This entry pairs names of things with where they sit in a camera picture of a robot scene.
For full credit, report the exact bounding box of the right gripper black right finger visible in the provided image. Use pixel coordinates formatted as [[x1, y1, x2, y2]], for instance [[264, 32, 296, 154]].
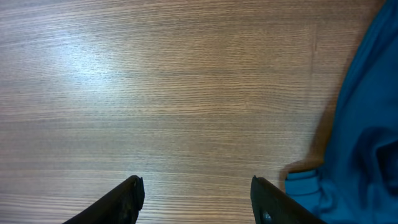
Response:
[[251, 176, 326, 224]]

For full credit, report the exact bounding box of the dark blue garment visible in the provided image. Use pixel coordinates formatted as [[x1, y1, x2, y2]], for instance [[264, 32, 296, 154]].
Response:
[[285, 1, 397, 223]]

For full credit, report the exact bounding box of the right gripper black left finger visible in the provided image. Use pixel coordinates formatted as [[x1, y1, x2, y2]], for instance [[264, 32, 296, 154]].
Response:
[[64, 175, 145, 224]]

